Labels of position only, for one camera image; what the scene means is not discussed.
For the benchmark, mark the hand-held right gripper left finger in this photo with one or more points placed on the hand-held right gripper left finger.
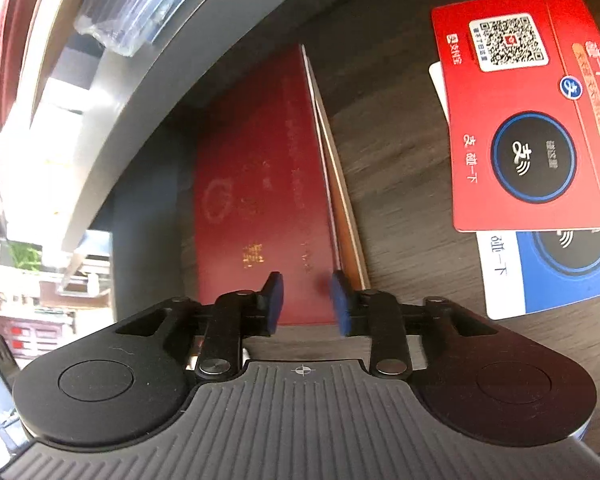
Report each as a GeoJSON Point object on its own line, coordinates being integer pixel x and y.
{"type": "Point", "coordinates": [275, 305]}

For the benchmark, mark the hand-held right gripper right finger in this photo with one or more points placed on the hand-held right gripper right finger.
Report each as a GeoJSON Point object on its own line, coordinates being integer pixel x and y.
{"type": "Point", "coordinates": [341, 307]}

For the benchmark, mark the dark red booklet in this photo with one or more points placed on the dark red booklet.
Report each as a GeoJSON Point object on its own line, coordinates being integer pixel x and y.
{"type": "Point", "coordinates": [260, 170]}

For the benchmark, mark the orange-red booklet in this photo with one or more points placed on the orange-red booklet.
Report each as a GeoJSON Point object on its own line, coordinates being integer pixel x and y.
{"type": "Point", "coordinates": [337, 195]}

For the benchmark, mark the blue and white payment card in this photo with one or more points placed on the blue and white payment card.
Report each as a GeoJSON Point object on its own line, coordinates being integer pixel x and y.
{"type": "Point", "coordinates": [510, 280]}

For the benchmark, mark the red payment code card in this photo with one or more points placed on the red payment code card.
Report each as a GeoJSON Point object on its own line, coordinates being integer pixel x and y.
{"type": "Point", "coordinates": [525, 110]}

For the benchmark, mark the clear plastic bag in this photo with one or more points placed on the clear plastic bag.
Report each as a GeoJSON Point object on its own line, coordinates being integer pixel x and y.
{"type": "Point", "coordinates": [130, 5]}

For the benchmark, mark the beige board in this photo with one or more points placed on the beige board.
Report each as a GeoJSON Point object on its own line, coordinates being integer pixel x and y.
{"type": "Point", "coordinates": [55, 25]}

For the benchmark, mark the red hardcover book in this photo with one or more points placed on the red hardcover book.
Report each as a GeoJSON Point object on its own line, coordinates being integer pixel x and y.
{"type": "Point", "coordinates": [15, 35]}

